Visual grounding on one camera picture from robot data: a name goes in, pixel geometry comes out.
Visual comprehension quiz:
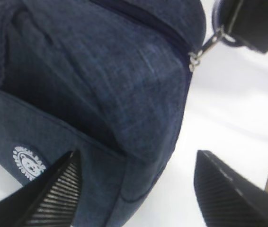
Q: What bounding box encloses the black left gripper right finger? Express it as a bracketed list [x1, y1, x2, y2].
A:
[194, 150, 268, 227]

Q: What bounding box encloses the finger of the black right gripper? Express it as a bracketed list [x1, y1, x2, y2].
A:
[220, 0, 268, 54]

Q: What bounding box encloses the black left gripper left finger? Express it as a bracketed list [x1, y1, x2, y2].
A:
[0, 150, 81, 227]

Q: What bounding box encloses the silver zipper pull ring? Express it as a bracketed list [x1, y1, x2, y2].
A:
[188, 0, 239, 71]

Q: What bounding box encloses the navy blue lunch bag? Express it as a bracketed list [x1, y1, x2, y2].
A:
[0, 0, 205, 227]

